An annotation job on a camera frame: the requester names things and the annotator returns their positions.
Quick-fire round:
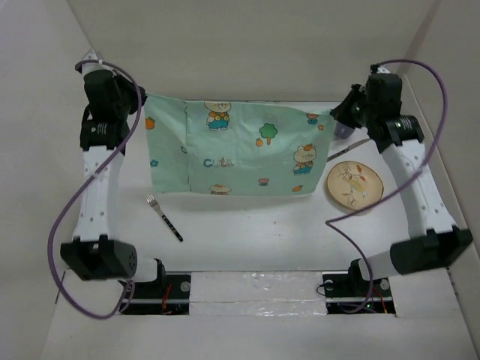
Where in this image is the steel knife patterned handle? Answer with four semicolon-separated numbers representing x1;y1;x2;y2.
327;139;370;162

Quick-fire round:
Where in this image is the cream bird pattern plate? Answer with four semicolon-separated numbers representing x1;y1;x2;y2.
326;161;384;211

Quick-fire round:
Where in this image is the green cartoon print placemat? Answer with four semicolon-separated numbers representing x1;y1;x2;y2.
143;94;335;197

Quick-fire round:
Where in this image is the steel fork patterned handle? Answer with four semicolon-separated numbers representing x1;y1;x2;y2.
145;193;184;242

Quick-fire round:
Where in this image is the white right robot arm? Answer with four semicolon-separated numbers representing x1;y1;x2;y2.
331;62;473;296

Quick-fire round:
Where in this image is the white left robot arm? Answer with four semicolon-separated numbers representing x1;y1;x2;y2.
60;49;167;298

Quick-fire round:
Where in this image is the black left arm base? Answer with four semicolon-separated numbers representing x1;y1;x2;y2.
121;272;191;316

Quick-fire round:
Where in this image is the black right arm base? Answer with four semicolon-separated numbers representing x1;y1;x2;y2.
316;271;396;315

